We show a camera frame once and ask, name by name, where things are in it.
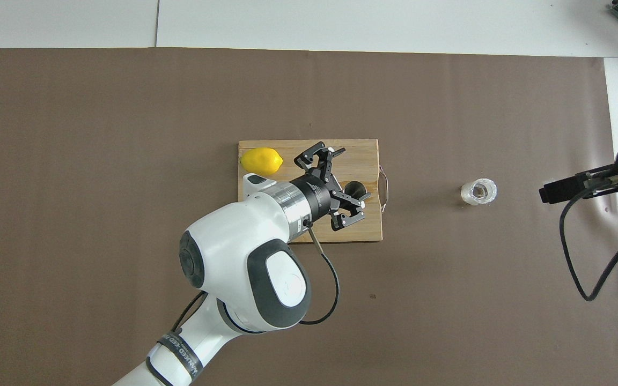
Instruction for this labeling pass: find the brown paper table mat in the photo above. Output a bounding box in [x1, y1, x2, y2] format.
[0, 47, 618, 386]

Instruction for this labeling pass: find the steel double jigger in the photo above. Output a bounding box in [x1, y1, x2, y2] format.
[343, 181, 368, 207]

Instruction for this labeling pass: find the yellow lemon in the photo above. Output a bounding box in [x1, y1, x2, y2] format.
[240, 147, 284, 177]

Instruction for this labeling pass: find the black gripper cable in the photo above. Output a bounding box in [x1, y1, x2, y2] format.
[298, 227, 341, 326]
[559, 170, 618, 301]

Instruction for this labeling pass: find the wooden cutting board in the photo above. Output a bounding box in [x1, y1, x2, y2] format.
[237, 139, 390, 245]

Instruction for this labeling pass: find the clear faceted glass cup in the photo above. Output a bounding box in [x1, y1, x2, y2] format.
[460, 178, 498, 206]

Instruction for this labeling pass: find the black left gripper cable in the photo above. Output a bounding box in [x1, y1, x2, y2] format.
[298, 227, 341, 326]

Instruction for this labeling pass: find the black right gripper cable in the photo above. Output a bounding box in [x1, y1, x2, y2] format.
[559, 170, 618, 301]

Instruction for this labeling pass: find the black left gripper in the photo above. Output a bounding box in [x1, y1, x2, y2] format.
[290, 140, 373, 232]

